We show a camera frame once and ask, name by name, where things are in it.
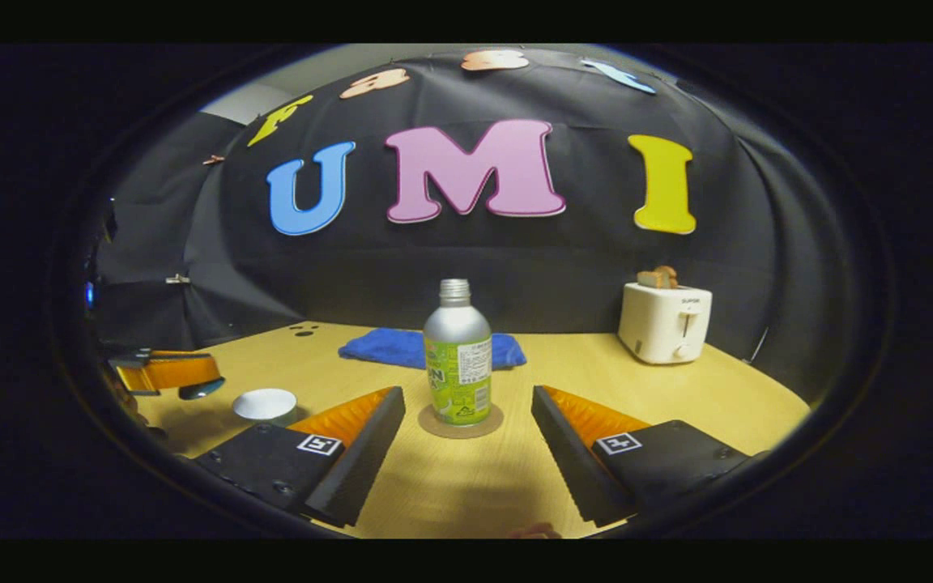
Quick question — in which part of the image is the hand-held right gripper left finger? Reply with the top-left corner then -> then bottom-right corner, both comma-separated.
194,386 -> 407,529

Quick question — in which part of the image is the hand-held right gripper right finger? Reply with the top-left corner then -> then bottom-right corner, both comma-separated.
530,385 -> 752,529

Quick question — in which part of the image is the round cork coaster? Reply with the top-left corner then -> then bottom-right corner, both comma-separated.
418,402 -> 505,440

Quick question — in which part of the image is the silver water bottle green label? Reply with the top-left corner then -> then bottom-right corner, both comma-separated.
423,279 -> 493,428

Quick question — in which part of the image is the blue cloth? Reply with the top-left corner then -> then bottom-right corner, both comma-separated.
338,327 -> 528,372

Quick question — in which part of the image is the white toaster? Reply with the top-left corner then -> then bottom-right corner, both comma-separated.
617,283 -> 713,365

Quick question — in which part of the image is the black backdrop cloth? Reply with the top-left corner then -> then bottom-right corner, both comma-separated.
94,47 -> 848,406

